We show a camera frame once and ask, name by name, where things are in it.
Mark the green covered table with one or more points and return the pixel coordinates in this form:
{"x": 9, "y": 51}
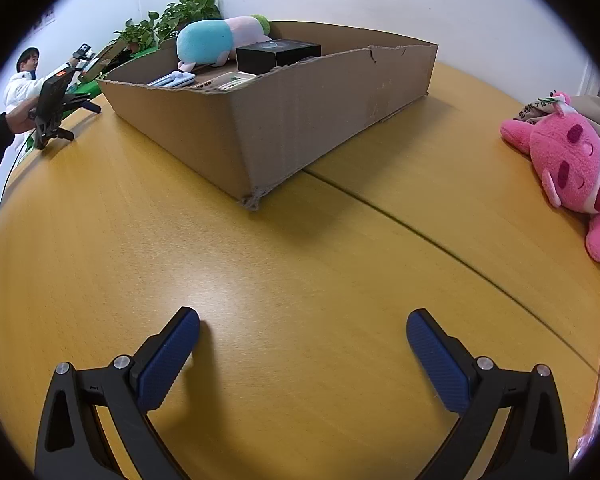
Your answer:
{"x": 87, "y": 92}

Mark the small potted plant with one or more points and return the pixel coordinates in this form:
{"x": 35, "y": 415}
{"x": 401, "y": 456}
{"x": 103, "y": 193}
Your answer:
{"x": 137, "y": 35}

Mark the light blue rectangular device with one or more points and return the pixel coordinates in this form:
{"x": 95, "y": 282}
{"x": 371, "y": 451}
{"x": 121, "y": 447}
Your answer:
{"x": 172, "y": 80}

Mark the pig plush toy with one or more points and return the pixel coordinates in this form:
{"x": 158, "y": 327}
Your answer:
{"x": 205, "y": 40}

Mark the large potted plant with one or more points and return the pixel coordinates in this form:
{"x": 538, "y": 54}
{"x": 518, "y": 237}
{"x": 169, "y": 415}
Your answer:
{"x": 190, "y": 10}

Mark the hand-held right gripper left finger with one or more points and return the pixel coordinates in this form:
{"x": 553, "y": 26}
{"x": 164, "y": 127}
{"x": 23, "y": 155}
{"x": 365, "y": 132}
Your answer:
{"x": 165, "y": 365}

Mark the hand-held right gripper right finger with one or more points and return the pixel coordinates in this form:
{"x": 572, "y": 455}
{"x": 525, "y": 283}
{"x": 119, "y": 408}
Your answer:
{"x": 440, "y": 360}

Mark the person's left hand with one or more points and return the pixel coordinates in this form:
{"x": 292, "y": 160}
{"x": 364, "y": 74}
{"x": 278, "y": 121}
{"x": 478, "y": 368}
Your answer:
{"x": 21, "y": 117}

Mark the cream phone case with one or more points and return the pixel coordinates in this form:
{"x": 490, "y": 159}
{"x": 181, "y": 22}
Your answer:
{"x": 235, "y": 81}

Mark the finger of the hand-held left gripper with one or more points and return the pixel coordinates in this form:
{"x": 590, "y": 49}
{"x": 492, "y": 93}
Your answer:
{"x": 82, "y": 102}
{"x": 64, "y": 135}

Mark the pink plush toy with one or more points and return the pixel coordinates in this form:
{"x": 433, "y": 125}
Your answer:
{"x": 570, "y": 160}

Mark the small brown cardboard box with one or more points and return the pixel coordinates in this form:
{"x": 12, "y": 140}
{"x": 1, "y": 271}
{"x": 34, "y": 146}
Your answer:
{"x": 107, "y": 55}

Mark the black product box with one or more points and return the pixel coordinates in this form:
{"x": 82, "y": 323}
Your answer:
{"x": 275, "y": 57}

